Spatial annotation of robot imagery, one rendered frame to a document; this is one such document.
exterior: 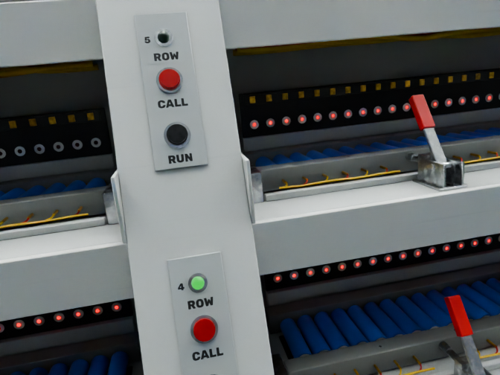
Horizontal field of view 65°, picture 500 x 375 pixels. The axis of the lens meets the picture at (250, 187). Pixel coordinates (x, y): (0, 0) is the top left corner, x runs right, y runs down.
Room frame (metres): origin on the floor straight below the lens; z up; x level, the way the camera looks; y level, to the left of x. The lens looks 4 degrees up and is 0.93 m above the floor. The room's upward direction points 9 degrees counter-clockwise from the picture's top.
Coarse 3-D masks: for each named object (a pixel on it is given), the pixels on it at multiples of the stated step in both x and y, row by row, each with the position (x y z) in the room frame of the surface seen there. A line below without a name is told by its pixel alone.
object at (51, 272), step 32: (64, 160) 0.44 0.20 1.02; (96, 160) 0.45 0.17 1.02; (0, 256) 0.29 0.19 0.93; (32, 256) 0.28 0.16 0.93; (64, 256) 0.28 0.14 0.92; (96, 256) 0.29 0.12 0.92; (128, 256) 0.29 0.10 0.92; (0, 288) 0.28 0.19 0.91; (32, 288) 0.29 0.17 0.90; (64, 288) 0.29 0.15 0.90; (96, 288) 0.30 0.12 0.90; (128, 288) 0.30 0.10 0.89; (0, 320) 0.29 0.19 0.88
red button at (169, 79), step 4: (164, 72) 0.29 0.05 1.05; (168, 72) 0.29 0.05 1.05; (172, 72) 0.29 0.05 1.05; (176, 72) 0.29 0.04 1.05; (160, 76) 0.29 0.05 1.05; (164, 76) 0.29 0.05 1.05; (168, 76) 0.29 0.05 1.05; (172, 76) 0.29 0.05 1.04; (176, 76) 0.29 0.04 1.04; (160, 80) 0.29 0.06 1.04; (164, 80) 0.29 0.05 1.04; (168, 80) 0.29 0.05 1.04; (172, 80) 0.29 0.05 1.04; (176, 80) 0.29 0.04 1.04; (160, 84) 0.29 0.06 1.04; (164, 84) 0.29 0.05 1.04; (168, 84) 0.29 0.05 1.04; (172, 84) 0.29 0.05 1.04; (176, 84) 0.29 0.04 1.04; (164, 88) 0.29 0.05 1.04; (168, 88) 0.29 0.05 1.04; (172, 88) 0.29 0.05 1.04
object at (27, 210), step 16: (64, 192) 0.36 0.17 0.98; (80, 192) 0.35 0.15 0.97; (96, 192) 0.35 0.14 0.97; (0, 208) 0.34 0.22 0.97; (16, 208) 0.34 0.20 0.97; (32, 208) 0.34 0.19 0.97; (48, 208) 0.35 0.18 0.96; (64, 208) 0.35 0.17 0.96; (80, 208) 0.35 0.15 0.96; (96, 208) 0.36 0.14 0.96; (0, 224) 0.33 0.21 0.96; (16, 224) 0.33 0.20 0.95; (32, 224) 0.35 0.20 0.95
